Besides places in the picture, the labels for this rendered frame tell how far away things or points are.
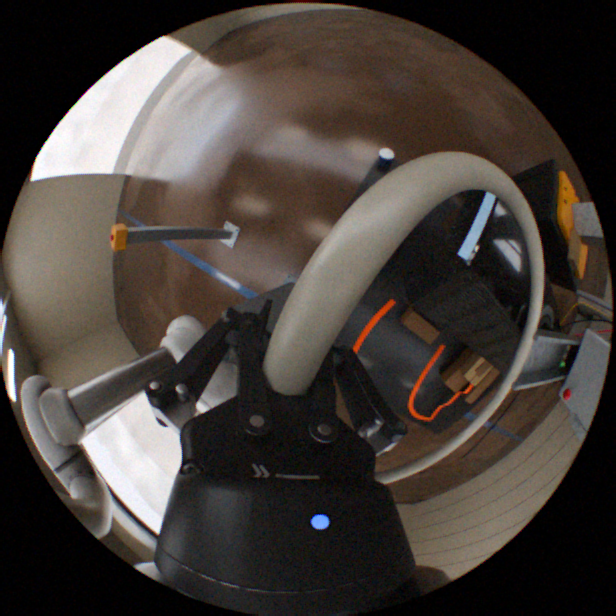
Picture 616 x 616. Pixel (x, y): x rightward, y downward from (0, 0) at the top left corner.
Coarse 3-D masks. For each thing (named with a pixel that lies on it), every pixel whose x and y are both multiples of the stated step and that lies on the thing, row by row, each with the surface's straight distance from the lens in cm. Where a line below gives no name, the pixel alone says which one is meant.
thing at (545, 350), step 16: (544, 336) 47; (560, 336) 60; (576, 336) 87; (544, 352) 61; (560, 352) 74; (528, 368) 56; (544, 368) 67; (560, 368) 82; (512, 384) 47; (528, 384) 52
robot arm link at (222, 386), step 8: (224, 360) 72; (224, 368) 68; (232, 368) 71; (216, 376) 66; (224, 376) 67; (232, 376) 69; (208, 384) 65; (216, 384) 65; (224, 384) 67; (232, 384) 68; (208, 392) 64; (216, 392) 65; (224, 392) 66; (232, 392) 68; (200, 400) 66; (208, 400) 65; (216, 400) 65; (224, 400) 66; (200, 408) 71; (208, 408) 66
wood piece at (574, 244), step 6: (570, 228) 144; (570, 234) 141; (576, 234) 141; (570, 240) 139; (576, 240) 140; (570, 246) 137; (576, 246) 138; (570, 252) 134; (576, 252) 138; (570, 258) 132; (576, 258) 137; (570, 264) 137; (576, 264) 137; (576, 270) 139
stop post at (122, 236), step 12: (120, 228) 117; (132, 228) 124; (144, 228) 126; (156, 228) 128; (168, 228) 132; (180, 228) 137; (192, 228) 144; (204, 228) 154; (216, 228) 166; (228, 228) 178; (120, 240) 116; (132, 240) 121; (144, 240) 125; (156, 240) 128; (168, 240) 133; (228, 240) 177
